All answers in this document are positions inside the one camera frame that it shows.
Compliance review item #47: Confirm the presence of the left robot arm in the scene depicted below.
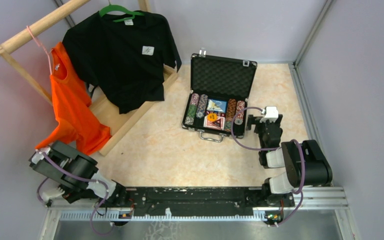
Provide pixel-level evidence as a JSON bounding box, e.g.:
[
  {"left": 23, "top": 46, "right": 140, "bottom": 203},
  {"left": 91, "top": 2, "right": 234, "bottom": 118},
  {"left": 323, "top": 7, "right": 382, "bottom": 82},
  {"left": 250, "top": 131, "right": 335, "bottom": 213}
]
[{"left": 28, "top": 141, "right": 129, "bottom": 207}]

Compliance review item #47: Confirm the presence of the green clothes hanger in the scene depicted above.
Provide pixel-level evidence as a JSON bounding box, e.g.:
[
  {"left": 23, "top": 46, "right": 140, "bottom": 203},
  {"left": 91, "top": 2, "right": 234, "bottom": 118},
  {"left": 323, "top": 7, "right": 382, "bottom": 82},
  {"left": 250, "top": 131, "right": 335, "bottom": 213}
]
[{"left": 98, "top": 3, "right": 145, "bottom": 23}]

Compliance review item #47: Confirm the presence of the blue playing card box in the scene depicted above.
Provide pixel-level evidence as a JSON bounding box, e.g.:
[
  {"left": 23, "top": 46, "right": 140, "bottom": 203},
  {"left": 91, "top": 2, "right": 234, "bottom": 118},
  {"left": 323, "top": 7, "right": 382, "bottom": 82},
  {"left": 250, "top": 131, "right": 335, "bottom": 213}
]
[{"left": 206, "top": 99, "right": 228, "bottom": 113}]

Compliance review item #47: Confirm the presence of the green grey chip stack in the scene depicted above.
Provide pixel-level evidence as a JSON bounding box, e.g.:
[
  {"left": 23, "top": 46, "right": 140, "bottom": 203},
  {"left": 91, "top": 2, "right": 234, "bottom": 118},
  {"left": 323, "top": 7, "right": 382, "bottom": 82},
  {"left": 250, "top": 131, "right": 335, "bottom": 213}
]
[{"left": 184, "top": 93, "right": 200, "bottom": 125}]

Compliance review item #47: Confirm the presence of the black aluminium poker case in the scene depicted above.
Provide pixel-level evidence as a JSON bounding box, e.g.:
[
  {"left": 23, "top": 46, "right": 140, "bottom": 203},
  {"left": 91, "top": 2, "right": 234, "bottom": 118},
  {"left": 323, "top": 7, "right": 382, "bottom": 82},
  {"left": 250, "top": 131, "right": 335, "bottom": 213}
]
[{"left": 181, "top": 51, "right": 258, "bottom": 143}]

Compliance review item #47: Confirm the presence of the red white chip stack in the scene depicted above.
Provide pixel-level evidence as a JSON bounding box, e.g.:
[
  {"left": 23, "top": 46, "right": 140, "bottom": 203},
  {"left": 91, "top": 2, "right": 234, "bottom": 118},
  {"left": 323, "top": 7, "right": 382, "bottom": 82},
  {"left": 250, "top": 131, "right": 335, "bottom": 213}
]
[{"left": 234, "top": 100, "right": 246, "bottom": 125}]

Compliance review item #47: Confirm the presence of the red playing card deck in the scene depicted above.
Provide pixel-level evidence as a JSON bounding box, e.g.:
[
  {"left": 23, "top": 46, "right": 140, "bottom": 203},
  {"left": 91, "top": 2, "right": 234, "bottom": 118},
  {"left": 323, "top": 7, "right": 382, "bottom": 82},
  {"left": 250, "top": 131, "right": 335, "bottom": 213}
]
[{"left": 203, "top": 115, "right": 226, "bottom": 131}]

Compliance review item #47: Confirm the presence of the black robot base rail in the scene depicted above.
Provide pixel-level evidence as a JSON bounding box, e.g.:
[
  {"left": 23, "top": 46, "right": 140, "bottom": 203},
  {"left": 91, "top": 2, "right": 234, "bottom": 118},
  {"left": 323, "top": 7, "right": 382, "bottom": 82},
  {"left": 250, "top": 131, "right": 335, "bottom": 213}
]
[{"left": 98, "top": 186, "right": 296, "bottom": 218}]

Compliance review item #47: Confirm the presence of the black t-shirt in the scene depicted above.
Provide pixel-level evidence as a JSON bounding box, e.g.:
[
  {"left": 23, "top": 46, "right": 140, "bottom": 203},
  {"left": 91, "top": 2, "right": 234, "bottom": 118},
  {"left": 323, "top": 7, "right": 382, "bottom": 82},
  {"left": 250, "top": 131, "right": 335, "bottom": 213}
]
[{"left": 62, "top": 11, "right": 182, "bottom": 114}]

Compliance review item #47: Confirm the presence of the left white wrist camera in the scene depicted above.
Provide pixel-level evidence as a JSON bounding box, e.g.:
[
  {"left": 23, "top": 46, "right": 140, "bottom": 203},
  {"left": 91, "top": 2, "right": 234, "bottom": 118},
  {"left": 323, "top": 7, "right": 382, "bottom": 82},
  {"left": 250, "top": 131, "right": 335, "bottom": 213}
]
[{"left": 29, "top": 146, "right": 51, "bottom": 165}]

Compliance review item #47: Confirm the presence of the clear round button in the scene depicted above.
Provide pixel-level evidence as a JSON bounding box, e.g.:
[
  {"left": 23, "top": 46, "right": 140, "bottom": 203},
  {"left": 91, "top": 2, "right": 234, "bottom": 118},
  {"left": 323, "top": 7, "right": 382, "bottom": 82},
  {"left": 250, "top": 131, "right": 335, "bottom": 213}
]
[{"left": 211, "top": 100, "right": 226, "bottom": 113}]

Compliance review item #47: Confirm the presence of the purple blue chip stack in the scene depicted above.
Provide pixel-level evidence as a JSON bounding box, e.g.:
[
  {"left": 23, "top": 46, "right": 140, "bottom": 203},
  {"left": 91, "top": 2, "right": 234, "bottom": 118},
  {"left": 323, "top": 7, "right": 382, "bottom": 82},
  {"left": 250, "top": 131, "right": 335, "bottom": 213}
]
[{"left": 195, "top": 94, "right": 208, "bottom": 119}]

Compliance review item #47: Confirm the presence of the orange round dealer button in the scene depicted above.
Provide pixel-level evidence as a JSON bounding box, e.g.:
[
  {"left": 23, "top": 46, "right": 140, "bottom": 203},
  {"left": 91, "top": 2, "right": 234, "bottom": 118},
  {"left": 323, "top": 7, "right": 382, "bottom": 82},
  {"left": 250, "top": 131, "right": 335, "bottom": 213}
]
[{"left": 206, "top": 113, "right": 218, "bottom": 122}]

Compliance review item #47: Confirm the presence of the orange black chip stack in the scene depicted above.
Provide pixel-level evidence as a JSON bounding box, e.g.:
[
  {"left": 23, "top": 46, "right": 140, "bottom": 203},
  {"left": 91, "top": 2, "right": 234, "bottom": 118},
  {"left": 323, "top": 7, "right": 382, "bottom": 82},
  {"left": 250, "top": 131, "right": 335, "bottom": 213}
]
[{"left": 224, "top": 99, "right": 237, "bottom": 132}]

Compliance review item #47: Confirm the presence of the red black triangle marker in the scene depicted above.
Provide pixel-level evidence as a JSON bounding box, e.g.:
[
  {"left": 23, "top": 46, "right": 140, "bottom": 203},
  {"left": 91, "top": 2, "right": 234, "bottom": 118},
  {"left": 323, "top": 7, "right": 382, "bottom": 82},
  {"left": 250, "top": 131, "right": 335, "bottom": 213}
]
[{"left": 208, "top": 118, "right": 225, "bottom": 131}]

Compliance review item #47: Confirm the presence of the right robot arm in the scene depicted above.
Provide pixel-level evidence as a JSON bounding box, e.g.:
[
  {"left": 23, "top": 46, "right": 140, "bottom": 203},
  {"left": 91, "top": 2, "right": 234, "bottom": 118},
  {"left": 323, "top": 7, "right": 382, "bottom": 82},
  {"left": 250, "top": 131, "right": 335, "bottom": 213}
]
[{"left": 246, "top": 115, "right": 333, "bottom": 206}]

